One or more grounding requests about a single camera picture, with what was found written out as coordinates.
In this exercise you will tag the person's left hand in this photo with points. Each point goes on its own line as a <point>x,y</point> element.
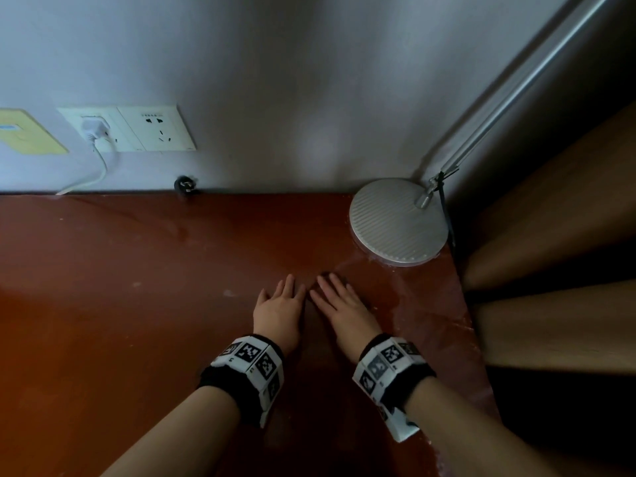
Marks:
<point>278,317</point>

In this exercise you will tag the person's right hand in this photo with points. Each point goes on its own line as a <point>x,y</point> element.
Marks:
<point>348,317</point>

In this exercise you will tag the person's left forearm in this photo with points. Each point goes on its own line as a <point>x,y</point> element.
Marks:
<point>174,437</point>

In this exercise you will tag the person's right forearm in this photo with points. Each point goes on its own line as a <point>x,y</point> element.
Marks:
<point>472,437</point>

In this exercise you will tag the silver desk lamp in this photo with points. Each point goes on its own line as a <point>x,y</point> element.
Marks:
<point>397,223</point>

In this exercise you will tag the red wooden table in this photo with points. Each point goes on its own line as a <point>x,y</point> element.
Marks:
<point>124,293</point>

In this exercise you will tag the black power plug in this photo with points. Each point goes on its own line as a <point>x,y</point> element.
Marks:
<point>185,186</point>

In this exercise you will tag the beige curtain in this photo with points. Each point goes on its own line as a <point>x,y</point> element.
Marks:
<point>561,233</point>

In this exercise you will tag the white power plug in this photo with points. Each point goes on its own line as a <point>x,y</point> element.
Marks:
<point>94,129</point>

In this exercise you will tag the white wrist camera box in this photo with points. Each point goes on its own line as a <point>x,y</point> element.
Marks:
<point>400,427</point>

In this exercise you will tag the white wall power socket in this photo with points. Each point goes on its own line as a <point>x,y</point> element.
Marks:
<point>159,129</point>

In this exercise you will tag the beige wall plate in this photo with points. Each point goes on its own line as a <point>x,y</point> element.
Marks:
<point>27,136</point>

